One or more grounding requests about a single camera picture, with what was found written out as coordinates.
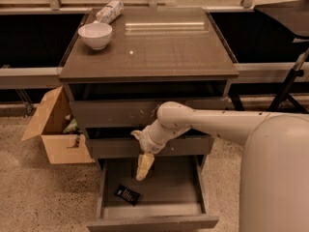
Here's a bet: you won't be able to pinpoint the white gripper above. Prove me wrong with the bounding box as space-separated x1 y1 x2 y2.
130 121 171 181

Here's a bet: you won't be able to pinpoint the grey drawer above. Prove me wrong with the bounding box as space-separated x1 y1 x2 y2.
86 136 214 159
87 156 218 232
69 97 229 130

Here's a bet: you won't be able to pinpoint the black rolling stand table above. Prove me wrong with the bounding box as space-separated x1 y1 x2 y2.
215 0 309 112

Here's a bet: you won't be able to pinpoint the grey bottom drawer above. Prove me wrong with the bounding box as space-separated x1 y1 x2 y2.
87 156 218 232

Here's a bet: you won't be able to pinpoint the grey middle drawer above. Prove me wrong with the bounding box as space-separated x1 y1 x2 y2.
86 136 214 159

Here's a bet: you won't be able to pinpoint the black rxbar chocolate bar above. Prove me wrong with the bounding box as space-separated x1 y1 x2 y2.
115 185 140 206

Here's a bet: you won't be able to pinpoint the grey top drawer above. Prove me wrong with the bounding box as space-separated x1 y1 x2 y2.
69 97 229 130

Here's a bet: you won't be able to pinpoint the white blue snack bag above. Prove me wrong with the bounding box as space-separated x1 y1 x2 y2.
96 0 125 24

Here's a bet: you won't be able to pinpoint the grey drawer cabinet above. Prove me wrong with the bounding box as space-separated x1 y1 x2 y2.
58 6 239 166

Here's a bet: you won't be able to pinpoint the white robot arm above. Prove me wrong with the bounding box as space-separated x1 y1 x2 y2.
131 101 309 232

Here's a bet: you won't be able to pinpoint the brown cardboard box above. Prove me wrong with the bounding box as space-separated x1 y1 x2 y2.
22 87 93 164

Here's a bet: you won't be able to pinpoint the white ceramic bowl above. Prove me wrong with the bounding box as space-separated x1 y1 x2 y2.
78 22 113 50

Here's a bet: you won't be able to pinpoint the items inside cardboard box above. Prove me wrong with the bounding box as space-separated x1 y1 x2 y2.
63 115 81 148

